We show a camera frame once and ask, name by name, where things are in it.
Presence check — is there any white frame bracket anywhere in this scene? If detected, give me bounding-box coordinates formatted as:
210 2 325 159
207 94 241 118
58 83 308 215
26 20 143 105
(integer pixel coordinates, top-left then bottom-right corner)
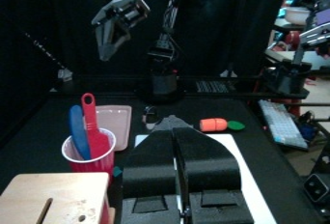
219 68 238 79
56 68 75 83

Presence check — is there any wooden knife block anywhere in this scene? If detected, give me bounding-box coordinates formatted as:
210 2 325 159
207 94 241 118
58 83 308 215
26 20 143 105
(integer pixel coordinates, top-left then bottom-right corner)
0 172 117 224

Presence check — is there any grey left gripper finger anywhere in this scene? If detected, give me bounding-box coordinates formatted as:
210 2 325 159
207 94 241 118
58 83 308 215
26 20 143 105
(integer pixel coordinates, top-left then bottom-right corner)
110 24 131 55
94 24 115 63

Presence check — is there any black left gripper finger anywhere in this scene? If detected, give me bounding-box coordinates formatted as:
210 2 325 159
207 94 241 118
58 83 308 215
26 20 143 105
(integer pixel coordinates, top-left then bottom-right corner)
121 129 181 224
171 126 256 224

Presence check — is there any blue plastic spatula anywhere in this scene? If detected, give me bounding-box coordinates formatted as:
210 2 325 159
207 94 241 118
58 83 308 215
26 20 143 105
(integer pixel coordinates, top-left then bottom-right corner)
68 104 93 161

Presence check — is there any black box with buttons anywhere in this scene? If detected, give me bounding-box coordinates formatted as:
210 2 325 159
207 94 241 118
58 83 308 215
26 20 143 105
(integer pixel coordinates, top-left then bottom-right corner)
302 173 330 204

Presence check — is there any green toy carrot top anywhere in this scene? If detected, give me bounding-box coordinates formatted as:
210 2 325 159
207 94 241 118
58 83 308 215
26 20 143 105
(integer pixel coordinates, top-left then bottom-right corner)
227 120 246 131

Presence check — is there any black vent grille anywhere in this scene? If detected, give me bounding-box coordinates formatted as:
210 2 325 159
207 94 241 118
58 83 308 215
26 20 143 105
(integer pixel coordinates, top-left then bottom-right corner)
195 79 231 94

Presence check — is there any black white toy sushi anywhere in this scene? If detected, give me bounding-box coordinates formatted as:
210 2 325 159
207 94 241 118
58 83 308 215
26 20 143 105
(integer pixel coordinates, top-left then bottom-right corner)
142 105 159 130

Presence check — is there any pink plastic tray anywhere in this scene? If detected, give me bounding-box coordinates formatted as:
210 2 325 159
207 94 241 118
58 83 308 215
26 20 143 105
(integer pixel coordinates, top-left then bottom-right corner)
94 104 134 152

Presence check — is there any orange toy carrot piece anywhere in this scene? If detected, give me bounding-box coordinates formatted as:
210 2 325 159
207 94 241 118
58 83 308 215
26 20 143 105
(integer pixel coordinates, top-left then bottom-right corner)
199 117 229 132

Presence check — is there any grey toy knife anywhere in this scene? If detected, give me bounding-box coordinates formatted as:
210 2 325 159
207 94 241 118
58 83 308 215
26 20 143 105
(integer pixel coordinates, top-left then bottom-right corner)
151 114 195 133

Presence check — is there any red plastic spatula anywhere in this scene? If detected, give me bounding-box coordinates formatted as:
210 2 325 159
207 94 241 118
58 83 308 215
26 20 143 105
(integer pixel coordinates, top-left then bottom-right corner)
80 93 113 160

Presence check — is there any white computer keyboard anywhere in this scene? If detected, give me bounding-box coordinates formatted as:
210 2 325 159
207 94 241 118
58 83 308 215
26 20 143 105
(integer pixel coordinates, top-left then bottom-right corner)
258 98 310 152

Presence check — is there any small teal toy piece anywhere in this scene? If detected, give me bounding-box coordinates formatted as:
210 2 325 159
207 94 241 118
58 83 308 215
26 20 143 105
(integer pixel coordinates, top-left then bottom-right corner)
113 165 126 178

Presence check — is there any thin dotted cable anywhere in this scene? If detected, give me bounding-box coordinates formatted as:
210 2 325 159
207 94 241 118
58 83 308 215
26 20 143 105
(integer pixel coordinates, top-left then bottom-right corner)
23 31 68 71

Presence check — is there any red plastic cup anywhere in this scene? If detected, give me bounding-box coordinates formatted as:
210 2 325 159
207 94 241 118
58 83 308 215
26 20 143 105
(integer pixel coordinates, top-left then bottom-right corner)
60 126 118 185

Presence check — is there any white bowl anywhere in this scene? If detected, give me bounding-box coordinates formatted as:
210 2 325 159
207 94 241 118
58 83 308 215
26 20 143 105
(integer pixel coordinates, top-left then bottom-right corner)
284 6 312 26

